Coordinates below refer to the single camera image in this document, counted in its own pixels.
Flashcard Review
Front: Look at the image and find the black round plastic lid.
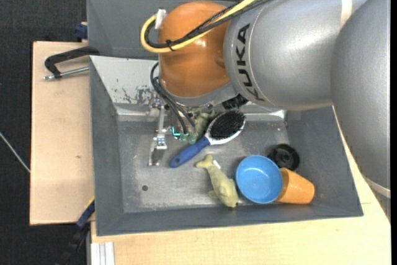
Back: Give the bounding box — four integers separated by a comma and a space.
267, 143, 301, 172

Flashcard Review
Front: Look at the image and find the blue bowl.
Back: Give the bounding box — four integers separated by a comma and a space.
235, 154, 284, 205

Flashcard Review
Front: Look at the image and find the blue and white hairbrush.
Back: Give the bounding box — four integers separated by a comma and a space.
169, 109, 247, 169

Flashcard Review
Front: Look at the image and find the green toy whale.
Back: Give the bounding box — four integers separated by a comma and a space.
194, 154, 240, 209

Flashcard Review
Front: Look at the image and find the orange cup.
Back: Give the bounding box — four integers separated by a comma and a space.
275, 167, 316, 205

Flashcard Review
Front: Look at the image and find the pale wood flat board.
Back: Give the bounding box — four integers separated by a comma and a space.
29, 41, 96, 226

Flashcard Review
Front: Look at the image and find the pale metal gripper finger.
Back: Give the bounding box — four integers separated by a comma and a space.
148, 137, 159, 167
156, 135, 169, 163

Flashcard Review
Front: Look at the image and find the black cylinder on white bracket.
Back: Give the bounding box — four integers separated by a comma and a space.
220, 94, 249, 112

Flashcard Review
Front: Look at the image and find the grey metal bin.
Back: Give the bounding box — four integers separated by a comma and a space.
86, 0, 364, 237

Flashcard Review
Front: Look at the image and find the green plush toy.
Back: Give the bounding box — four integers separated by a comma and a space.
192, 109, 218, 141

